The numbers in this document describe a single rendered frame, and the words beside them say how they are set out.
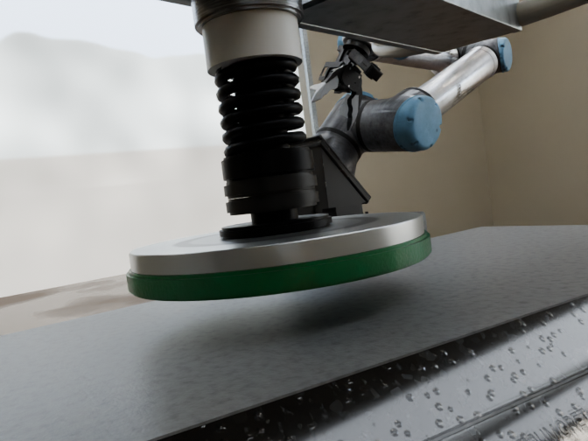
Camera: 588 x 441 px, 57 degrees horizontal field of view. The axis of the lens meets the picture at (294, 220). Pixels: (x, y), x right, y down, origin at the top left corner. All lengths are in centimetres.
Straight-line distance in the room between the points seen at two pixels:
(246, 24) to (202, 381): 23
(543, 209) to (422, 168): 176
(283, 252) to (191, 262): 5
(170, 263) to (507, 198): 810
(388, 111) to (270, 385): 131
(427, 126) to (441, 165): 622
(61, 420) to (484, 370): 20
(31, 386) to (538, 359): 27
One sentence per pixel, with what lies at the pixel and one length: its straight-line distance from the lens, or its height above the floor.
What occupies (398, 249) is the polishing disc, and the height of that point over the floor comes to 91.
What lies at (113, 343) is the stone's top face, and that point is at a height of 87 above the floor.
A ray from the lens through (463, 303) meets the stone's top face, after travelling 37.
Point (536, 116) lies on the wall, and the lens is 806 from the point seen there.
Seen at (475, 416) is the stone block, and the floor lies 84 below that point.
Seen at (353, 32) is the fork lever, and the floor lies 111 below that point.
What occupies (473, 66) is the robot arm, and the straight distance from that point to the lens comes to 187.
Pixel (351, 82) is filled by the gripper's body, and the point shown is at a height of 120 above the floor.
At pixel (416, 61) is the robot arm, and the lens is 187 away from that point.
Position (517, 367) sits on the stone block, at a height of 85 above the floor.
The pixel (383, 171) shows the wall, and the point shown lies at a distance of 697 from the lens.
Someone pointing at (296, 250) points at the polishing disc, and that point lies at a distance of 30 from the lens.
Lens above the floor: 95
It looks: 3 degrees down
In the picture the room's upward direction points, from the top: 7 degrees counter-clockwise
